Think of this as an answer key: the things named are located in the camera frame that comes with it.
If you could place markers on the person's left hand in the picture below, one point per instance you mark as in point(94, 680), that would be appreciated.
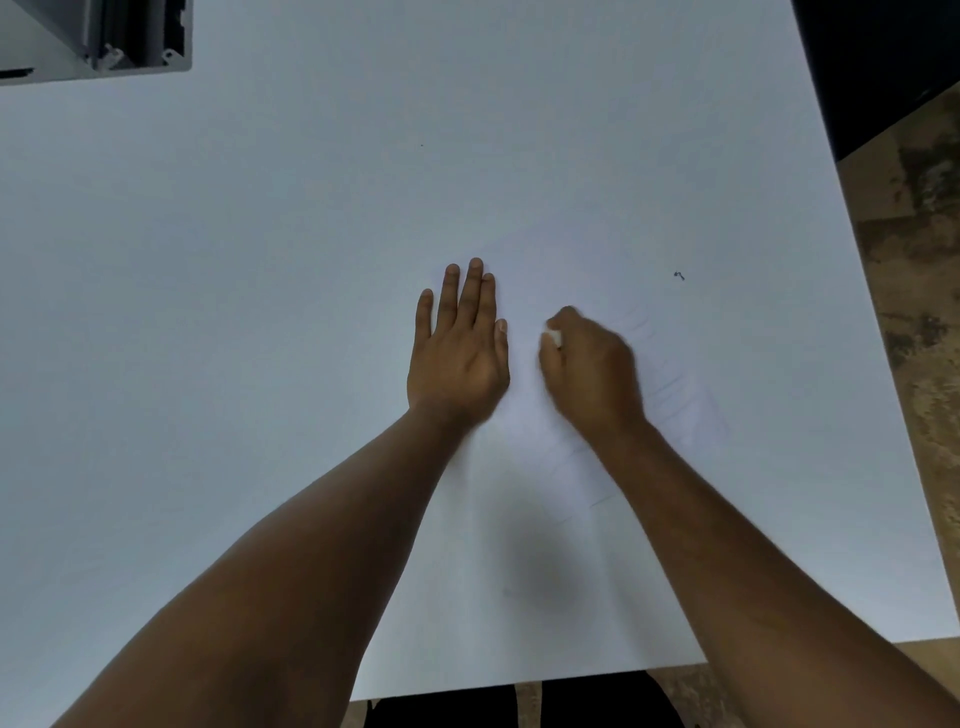
point(454, 367)

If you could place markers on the person's right hand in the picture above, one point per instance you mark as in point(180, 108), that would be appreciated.
point(596, 379)

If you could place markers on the person's right thumb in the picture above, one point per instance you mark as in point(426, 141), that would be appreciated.
point(549, 369)

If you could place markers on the person's left little finger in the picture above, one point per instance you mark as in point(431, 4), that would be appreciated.
point(424, 315)

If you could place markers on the person's left middle finger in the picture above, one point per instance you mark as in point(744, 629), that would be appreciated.
point(472, 291)

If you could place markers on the person's left thumb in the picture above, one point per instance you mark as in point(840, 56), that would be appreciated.
point(502, 341)

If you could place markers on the white eraser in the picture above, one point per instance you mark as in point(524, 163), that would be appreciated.
point(553, 338)

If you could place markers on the white paper sheet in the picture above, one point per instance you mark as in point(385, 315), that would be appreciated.
point(600, 285)

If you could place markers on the person's left forearm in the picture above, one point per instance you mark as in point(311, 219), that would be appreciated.
point(300, 570)

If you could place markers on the person's right forearm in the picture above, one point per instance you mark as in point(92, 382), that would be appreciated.
point(750, 585)

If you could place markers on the person's right leg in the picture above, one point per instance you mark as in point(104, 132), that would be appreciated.
point(607, 701)

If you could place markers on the person's leg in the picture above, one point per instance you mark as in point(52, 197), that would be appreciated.
point(607, 701)
point(442, 709)

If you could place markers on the person's left leg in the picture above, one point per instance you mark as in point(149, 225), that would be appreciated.
point(442, 709)

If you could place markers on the black mat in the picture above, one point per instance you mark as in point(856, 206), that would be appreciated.
point(877, 60)

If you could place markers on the grey metal frame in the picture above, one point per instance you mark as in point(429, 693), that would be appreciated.
point(90, 37)

